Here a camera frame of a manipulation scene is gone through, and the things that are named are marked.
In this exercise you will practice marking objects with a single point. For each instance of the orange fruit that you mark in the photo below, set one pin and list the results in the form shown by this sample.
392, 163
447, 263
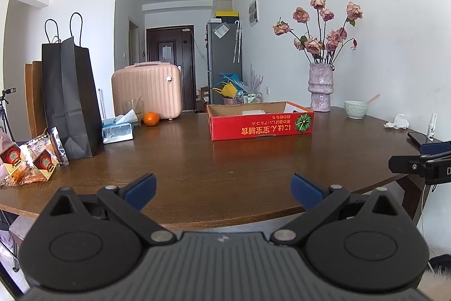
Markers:
151, 119

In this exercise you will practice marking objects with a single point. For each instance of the pink textured vase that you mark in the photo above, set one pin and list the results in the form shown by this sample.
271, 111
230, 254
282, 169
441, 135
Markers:
320, 89

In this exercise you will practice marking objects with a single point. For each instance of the small white spray bottle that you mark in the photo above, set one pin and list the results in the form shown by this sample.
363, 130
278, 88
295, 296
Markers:
432, 128

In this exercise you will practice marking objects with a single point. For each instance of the pink spoon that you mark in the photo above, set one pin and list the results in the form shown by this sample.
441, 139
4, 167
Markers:
372, 98

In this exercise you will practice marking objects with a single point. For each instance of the small storage rack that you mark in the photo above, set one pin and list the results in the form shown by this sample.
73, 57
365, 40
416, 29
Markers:
250, 98

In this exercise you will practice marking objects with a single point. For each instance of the clear glass cup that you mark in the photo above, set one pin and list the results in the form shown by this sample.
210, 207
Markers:
128, 107

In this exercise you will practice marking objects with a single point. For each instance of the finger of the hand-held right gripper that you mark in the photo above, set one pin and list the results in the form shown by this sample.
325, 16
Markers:
437, 148
405, 164

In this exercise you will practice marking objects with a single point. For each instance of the yellow box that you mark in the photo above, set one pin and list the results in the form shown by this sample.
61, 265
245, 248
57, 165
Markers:
227, 14

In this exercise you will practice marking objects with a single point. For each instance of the crumpled white tissue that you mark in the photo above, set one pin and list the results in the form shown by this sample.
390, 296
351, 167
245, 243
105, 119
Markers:
398, 122

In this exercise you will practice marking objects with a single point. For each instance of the dried pink roses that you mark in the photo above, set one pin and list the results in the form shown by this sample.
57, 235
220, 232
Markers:
317, 43

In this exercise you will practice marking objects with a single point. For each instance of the pale green bowl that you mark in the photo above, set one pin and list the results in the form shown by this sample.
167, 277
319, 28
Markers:
355, 110

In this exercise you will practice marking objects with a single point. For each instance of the camera on tripod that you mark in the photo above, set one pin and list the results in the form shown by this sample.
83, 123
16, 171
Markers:
7, 91

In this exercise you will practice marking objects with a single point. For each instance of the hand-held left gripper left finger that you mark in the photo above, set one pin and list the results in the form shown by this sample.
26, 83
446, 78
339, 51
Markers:
142, 190

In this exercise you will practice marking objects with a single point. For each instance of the brown paper bag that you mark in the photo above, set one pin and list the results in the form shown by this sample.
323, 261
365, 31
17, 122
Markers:
35, 96

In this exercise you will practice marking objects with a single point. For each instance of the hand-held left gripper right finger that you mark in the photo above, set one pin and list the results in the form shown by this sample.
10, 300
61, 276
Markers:
306, 190

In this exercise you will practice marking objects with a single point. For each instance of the silver foil packet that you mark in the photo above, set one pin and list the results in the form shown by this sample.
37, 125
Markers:
59, 146

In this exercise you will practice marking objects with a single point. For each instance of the dark brown door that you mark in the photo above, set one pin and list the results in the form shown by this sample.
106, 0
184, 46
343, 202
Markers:
169, 75

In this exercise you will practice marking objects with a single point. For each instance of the pink suitcase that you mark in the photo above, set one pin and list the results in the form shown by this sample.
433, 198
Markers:
144, 89

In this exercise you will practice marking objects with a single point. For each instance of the red cardboard box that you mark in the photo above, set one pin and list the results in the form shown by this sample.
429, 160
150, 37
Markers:
260, 128

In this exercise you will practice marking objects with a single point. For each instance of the tissue pack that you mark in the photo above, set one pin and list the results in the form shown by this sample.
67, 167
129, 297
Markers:
118, 133

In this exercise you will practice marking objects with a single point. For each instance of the black paper bag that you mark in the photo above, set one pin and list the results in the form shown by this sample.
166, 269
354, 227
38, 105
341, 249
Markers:
70, 103

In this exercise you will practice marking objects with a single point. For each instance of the black smartphone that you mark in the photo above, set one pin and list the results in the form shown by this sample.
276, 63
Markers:
417, 138

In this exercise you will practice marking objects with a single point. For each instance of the grey refrigerator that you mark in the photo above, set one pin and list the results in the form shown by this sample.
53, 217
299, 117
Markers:
222, 57

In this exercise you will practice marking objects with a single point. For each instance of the blue plastic item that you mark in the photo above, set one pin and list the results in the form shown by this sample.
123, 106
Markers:
229, 78

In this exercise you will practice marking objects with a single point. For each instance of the red label snack packet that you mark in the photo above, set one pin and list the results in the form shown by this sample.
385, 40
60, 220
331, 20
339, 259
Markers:
44, 161
12, 160

